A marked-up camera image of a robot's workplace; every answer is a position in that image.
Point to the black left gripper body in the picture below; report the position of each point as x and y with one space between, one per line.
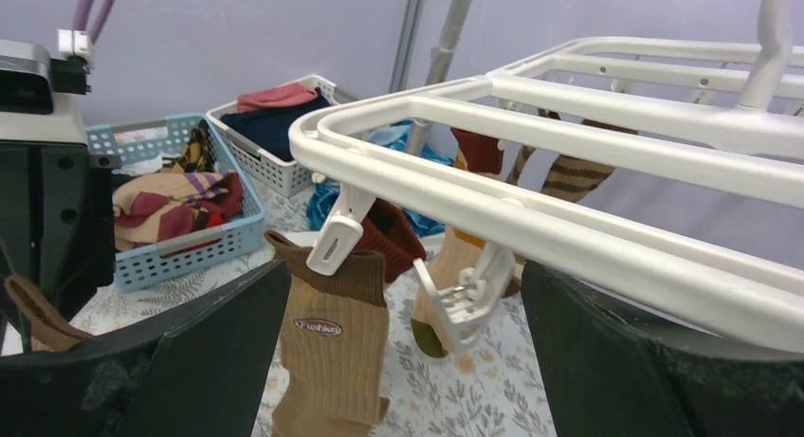
57 223

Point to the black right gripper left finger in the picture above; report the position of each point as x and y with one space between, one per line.
198 369

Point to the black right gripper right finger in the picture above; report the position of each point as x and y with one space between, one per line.
612 369

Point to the tan brown cuff sock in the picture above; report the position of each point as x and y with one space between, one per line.
332 342
48 329

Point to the red cuff multicolour sock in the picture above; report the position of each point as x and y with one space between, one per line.
386 231
476 154

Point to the brown striped sock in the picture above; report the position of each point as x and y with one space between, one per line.
571 179
526 151

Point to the silver white drying rack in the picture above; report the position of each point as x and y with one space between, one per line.
440 61

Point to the pile of assorted socks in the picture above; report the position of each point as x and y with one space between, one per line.
186 195

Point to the white clip drying hanger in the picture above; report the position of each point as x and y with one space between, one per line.
505 158

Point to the light blue sock basket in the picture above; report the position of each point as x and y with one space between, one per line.
143 148

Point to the white plastic basket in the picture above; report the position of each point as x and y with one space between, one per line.
285 178

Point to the dark navy folded garment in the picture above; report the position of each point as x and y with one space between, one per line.
268 128

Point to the pink folded garment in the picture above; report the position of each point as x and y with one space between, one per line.
287 95

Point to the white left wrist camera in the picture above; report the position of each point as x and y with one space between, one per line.
37 91

